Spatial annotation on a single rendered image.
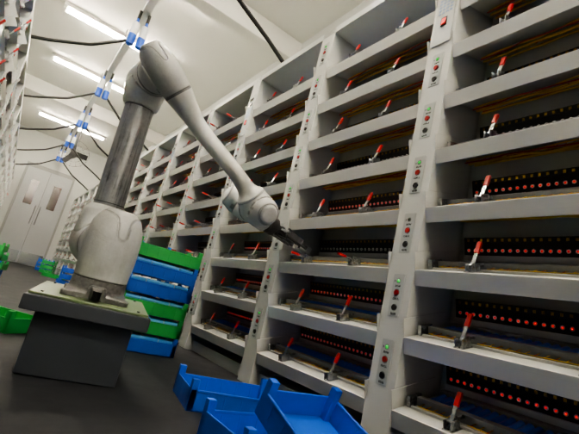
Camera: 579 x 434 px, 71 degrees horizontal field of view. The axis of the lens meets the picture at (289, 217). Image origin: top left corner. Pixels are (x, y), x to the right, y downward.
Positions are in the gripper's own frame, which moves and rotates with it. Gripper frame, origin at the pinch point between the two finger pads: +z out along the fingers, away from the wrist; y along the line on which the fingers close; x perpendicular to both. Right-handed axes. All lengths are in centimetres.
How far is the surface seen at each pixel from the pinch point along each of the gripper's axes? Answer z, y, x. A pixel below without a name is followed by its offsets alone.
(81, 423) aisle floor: -59, -47, 75
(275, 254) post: -4.7, 10.6, 5.8
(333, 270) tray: -2.5, -28.8, 10.5
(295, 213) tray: -7.5, 6.3, -13.5
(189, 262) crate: -25, 43, 22
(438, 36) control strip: -24, -58, -70
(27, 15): -157, 145, -70
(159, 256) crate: -39, 43, 27
